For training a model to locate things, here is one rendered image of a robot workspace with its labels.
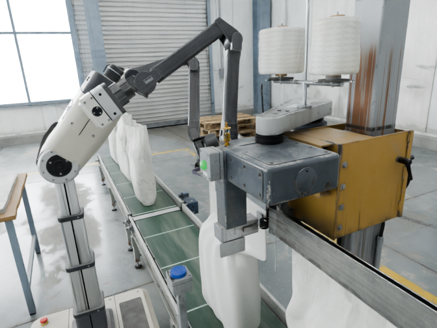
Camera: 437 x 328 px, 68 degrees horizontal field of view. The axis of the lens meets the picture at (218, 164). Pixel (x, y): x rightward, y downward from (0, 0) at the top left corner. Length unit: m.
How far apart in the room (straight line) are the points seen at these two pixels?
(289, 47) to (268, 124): 0.33
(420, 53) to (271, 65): 5.58
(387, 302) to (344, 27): 0.69
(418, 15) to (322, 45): 5.79
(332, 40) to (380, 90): 0.27
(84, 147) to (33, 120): 7.08
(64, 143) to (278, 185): 0.91
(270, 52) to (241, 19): 8.57
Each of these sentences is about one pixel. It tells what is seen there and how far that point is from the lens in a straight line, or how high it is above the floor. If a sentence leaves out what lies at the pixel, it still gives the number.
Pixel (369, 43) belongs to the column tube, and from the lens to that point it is 1.18.
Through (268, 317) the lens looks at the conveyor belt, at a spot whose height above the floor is 0.38.
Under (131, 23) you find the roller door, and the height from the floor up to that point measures 2.54.
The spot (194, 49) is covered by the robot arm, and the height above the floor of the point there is 1.63.
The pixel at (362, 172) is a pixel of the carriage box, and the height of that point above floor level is 1.23.
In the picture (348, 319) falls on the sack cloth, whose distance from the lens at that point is 0.96.
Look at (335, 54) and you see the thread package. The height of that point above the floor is 1.58.
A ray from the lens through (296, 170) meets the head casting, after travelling 0.82.
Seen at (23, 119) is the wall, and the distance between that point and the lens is 8.47.
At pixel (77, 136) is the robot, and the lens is 1.38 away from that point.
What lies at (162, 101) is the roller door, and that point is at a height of 0.68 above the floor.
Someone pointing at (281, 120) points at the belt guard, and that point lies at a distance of 0.99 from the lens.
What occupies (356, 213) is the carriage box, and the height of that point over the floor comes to 1.10.
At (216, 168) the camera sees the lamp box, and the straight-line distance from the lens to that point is 0.95.
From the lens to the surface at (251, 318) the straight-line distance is 1.59.
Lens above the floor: 1.58
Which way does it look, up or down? 17 degrees down
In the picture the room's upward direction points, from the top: 3 degrees counter-clockwise
